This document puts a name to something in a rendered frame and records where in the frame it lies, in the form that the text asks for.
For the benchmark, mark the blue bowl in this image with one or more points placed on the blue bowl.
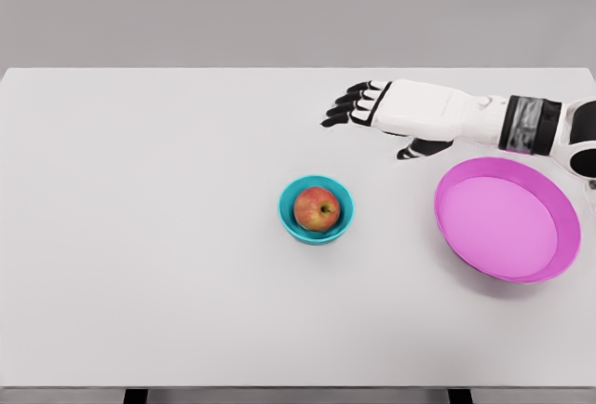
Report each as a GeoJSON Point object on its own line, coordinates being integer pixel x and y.
{"type": "Point", "coordinates": [291, 218]}

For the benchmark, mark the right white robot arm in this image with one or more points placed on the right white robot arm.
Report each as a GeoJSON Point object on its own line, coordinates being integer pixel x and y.
{"type": "Point", "coordinates": [521, 122]}

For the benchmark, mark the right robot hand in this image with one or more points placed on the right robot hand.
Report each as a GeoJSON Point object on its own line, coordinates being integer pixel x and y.
{"type": "Point", "coordinates": [410, 108]}

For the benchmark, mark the pink plate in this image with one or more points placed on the pink plate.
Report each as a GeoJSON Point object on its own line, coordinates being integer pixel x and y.
{"type": "Point", "coordinates": [503, 222]}

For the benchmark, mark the red apple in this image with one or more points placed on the red apple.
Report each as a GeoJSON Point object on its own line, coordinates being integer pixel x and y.
{"type": "Point", "coordinates": [316, 208]}

